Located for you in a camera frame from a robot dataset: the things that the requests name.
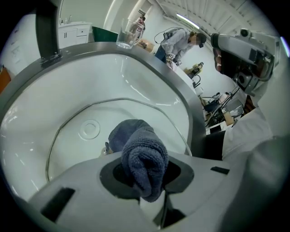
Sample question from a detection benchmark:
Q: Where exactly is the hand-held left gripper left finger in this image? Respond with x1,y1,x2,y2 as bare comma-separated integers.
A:
27,150,142,232

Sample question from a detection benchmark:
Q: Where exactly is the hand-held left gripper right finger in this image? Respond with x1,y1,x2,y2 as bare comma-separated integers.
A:
153,156,229,231

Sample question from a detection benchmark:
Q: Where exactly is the dark blue cloth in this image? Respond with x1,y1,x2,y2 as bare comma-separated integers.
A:
108,119,169,204

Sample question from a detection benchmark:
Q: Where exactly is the cardboard box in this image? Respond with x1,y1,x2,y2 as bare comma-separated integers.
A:
223,110,236,126

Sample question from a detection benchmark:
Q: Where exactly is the person's grey jacket torso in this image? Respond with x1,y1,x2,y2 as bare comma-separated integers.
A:
221,90,290,164

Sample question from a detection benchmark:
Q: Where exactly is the white sink basin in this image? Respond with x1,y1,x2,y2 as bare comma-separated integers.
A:
0,53,193,202

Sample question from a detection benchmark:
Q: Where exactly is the white freestanding sink unit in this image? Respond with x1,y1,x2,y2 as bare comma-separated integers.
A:
174,65,200,96

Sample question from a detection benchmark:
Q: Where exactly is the orange sofa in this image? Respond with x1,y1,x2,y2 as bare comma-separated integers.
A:
0,67,12,94

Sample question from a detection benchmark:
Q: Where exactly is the dark bathtub with white rim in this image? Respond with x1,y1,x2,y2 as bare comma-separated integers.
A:
92,25,120,43

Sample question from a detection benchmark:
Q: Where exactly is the white vanity cabinet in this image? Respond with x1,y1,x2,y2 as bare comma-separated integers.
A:
58,21,93,47

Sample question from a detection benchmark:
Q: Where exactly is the clear glass mug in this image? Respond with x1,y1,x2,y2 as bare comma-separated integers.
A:
116,17,145,50

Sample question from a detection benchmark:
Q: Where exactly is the black faucet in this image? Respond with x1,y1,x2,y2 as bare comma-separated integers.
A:
35,0,63,67

